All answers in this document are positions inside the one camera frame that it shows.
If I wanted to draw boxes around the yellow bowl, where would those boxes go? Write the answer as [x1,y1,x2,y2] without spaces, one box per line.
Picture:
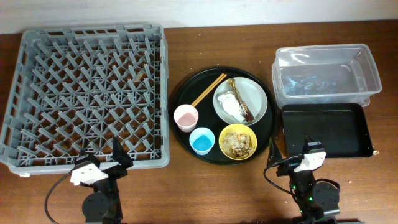
[218,124,257,161]

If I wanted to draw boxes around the round black serving tray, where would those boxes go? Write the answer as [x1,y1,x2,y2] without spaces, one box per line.
[169,67,278,166]

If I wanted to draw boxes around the brown gold snack wrapper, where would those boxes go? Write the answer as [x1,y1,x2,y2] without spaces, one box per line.
[227,78,254,122]

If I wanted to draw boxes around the pink plastic cup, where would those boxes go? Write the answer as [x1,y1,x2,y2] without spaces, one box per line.
[174,104,198,133]

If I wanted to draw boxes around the black rectangular waste tray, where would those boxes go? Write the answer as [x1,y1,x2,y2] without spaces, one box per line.
[282,103,373,158]

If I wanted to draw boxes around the blue plastic cup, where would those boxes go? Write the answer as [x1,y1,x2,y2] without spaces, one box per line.
[189,127,215,156]

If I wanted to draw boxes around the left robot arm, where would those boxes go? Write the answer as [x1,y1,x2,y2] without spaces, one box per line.
[70,137,133,224]

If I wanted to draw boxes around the clear plastic waste bin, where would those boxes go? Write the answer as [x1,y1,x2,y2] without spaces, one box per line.
[272,44,382,108]

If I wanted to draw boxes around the grey round plate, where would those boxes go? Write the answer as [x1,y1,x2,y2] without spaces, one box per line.
[213,77,268,126]

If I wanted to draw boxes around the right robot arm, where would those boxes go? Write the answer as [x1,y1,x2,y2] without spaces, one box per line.
[263,134,340,223]

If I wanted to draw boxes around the white napkin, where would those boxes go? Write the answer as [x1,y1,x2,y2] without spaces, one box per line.
[217,91,246,123]

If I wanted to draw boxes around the grey plastic dishwasher rack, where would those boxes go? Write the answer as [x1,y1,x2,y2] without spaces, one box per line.
[1,24,170,177]

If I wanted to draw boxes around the food scraps and rice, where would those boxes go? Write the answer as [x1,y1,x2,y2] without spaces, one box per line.
[222,132,254,159]

